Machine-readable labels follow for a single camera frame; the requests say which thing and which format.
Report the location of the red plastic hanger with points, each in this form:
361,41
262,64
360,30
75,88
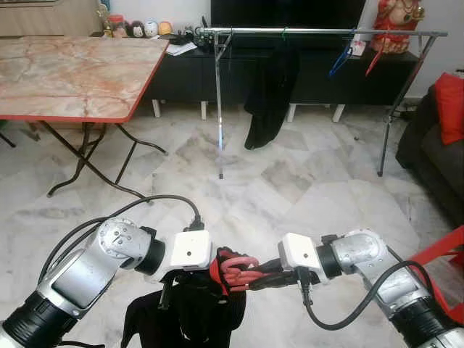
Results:
239,272
373,61

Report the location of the black garment with red trim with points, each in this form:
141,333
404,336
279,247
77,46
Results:
188,319

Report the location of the blue plastic hanger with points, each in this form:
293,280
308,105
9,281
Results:
341,61

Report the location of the green plastic hanger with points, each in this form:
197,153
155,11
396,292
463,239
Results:
284,33

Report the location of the red plastic stool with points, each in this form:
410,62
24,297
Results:
442,254

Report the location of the plain black garment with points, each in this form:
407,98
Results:
272,94

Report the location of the black TV console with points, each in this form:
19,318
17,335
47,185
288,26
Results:
326,80

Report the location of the dark brown sofa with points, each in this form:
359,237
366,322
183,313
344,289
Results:
442,159

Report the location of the white papers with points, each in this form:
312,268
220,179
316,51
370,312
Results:
180,49

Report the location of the red cushion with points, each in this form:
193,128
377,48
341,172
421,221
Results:
451,109

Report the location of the silver metal clothes rack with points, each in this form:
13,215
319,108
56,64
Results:
326,31

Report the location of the orange round toy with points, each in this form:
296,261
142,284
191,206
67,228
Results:
165,27

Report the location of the white round toy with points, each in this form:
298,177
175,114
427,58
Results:
151,28

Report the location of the black television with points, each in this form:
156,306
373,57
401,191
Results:
290,11

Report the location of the red laughing Buddha statue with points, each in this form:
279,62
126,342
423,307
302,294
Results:
395,22

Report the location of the gold trophy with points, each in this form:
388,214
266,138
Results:
104,18

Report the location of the light wooden cabinet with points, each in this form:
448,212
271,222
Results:
43,18

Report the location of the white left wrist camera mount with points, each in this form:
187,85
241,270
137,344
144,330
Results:
190,250

